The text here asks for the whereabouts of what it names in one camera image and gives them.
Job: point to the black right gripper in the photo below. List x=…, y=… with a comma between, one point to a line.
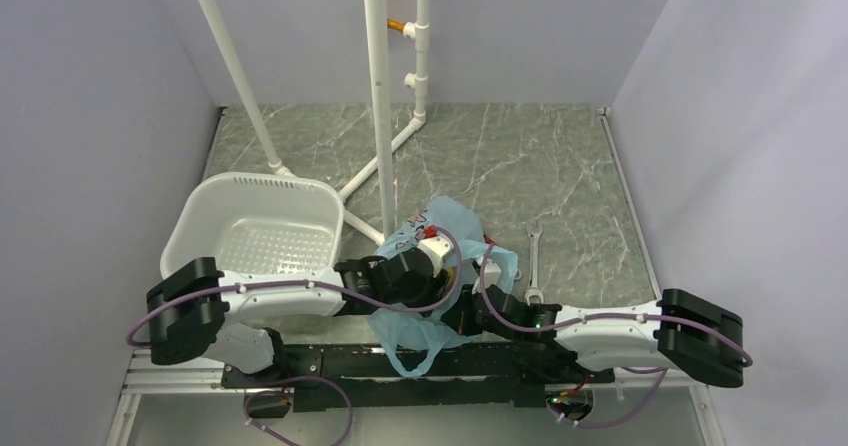
x=459, y=315

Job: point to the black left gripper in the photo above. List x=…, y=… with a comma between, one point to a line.
x=433, y=285

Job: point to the light blue printed plastic bag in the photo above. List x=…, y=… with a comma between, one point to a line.
x=412, y=340

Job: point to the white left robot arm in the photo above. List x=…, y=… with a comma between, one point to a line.
x=202, y=311

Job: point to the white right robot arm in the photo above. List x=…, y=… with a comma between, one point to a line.
x=560, y=343

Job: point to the yellow fake fruit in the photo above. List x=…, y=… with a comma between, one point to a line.
x=451, y=274

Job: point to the silver combination wrench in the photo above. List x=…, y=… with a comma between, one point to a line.
x=533, y=294

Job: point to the white plastic basket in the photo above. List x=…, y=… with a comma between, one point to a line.
x=257, y=224

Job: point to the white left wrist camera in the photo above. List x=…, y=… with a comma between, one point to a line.
x=436, y=245

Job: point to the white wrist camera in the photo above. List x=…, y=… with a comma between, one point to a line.
x=436, y=245
x=488, y=272

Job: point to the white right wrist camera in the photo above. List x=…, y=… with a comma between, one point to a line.
x=488, y=272

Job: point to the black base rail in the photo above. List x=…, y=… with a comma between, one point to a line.
x=329, y=376

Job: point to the white PVC pipe frame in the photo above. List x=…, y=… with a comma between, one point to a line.
x=385, y=144

